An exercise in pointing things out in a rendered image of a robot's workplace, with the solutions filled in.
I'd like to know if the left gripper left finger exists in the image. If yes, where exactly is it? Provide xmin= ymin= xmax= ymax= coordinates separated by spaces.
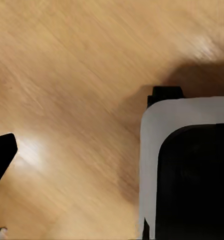
xmin=0 ymin=133 xmax=18 ymax=179

